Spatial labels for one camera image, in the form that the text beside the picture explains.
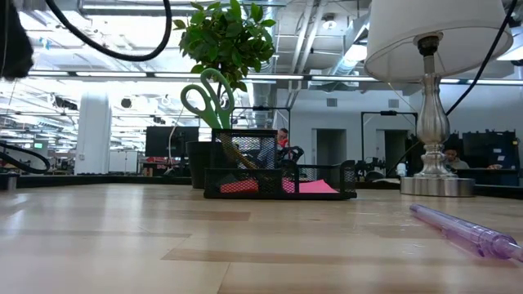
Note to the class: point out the white round column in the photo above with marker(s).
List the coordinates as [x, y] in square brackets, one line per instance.
[93, 134]

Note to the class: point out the round black ceiling speaker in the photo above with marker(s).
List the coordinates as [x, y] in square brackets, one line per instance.
[126, 103]

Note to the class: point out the black table frame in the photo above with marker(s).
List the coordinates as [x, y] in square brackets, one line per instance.
[102, 179]

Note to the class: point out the purple transparent pen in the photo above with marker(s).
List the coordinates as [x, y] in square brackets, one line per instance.
[470, 232]

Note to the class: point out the black mesh desk organizer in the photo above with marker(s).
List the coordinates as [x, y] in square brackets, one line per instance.
[278, 195]

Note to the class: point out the black background equipment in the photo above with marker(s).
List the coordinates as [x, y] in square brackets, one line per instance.
[369, 167]

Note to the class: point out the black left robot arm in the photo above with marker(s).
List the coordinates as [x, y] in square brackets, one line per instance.
[14, 45]

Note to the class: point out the person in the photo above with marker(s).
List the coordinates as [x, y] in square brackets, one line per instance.
[282, 134]
[453, 159]

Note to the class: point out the dark blue storage cabinet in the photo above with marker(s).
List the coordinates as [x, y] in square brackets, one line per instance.
[490, 151]

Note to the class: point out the silver table lamp white shade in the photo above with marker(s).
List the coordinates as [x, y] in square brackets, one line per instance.
[431, 118]

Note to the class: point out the pink sticky notes pad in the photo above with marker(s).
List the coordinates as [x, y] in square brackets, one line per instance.
[316, 187]

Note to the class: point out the grey metal post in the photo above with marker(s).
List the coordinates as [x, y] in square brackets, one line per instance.
[9, 181]

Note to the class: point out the black monitor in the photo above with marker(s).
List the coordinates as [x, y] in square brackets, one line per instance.
[159, 141]

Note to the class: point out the white bottle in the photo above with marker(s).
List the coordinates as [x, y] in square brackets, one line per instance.
[401, 170]

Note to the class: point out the red sticky notes pad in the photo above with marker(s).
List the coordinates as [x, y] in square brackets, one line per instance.
[239, 186]

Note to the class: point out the green potted plant black pot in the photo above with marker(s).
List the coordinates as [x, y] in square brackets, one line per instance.
[226, 36]

